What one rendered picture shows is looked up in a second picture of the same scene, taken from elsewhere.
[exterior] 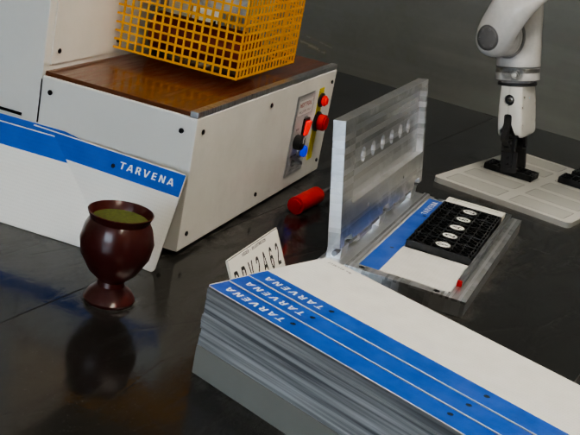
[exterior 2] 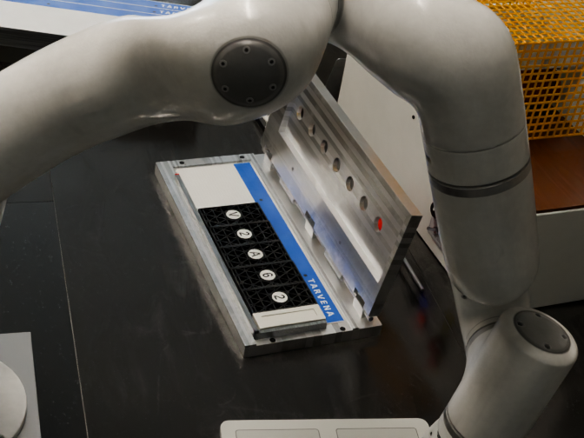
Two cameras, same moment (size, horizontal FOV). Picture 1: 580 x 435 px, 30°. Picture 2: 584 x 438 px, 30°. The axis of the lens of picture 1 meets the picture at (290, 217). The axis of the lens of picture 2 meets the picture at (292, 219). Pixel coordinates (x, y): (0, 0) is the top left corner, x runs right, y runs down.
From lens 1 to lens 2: 2.78 m
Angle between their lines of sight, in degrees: 111
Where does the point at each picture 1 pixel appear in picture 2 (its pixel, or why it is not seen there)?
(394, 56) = not seen: outside the picture
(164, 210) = (336, 76)
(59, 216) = not seen: hidden behind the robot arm
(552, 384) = (28, 23)
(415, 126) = (390, 250)
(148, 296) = not seen: hidden behind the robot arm
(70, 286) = (321, 73)
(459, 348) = (82, 24)
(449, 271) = (201, 195)
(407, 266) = (226, 182)
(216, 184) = (362, 111)
